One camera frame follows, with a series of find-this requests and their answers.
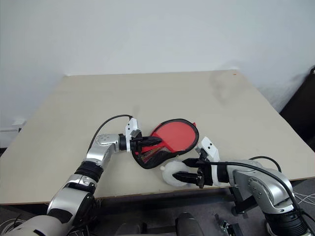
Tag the silver robot torso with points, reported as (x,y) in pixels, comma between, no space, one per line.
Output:
(32,227)

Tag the metal clamp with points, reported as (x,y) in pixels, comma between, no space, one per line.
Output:
(225,227)

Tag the black table bracket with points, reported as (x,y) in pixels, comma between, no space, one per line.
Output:
(243,204)

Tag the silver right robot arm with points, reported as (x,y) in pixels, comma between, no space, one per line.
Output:
(258,182)

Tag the white wall power strip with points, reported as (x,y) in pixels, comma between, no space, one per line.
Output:
(14,124)

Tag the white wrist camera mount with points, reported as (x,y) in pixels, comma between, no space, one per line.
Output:
(211,150)
(131,126)

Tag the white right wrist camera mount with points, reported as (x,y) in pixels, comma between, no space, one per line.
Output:
(211,150)

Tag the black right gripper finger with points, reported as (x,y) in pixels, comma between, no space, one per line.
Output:
(187,178)
(194,163)

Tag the red object edge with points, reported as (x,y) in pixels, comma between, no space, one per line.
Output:
(174,135)

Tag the dark rounded shape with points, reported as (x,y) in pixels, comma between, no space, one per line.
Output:
(188,225)

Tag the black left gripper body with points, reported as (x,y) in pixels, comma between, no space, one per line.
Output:
(137,144)

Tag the dark cabinet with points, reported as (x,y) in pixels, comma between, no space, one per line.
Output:
(300,110)

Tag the red mesh zipper pouch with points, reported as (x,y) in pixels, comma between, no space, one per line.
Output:
(152,157)

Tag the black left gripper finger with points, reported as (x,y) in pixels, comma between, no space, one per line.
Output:
(152,143)
(152,139)

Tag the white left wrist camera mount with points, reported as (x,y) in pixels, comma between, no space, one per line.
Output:
(131,126)

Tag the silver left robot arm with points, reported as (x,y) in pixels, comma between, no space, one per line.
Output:
(103,141)

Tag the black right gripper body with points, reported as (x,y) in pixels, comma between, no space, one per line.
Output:
(204,174)

